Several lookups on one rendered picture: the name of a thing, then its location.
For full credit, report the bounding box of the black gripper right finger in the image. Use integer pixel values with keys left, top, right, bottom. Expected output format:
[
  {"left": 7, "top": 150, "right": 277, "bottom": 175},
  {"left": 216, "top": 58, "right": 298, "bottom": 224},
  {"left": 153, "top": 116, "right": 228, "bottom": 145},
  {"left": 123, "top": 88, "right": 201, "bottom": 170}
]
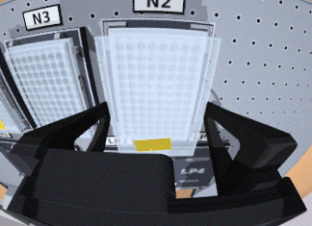
[{"left": 203, "top": 101, "right": 298, "bottom": 195}]

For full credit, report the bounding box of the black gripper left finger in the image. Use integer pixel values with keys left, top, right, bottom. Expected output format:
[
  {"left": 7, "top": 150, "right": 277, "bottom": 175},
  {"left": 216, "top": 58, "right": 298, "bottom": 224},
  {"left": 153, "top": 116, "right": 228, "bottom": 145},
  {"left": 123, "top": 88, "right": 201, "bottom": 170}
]
[{"left": 17, "top": 101, "right": 111, "bottom": 152}]

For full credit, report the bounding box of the grey perforated base plate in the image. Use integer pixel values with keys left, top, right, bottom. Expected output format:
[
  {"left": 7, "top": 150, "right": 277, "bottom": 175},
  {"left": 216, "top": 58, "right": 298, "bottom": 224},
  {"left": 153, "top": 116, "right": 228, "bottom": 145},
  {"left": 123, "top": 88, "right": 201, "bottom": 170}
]
[{"left": 0, "top": 0, "right": 312, "bottom": 178}]

